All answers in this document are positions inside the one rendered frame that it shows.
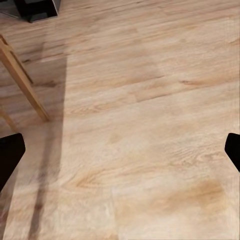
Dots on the breakfast table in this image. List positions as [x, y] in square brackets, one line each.
[13, 69]

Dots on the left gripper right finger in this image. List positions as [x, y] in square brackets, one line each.
[232, 148]

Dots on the straight chair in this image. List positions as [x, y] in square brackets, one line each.
[3, 113]

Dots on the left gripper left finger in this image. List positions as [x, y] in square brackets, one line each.
[12, 149]

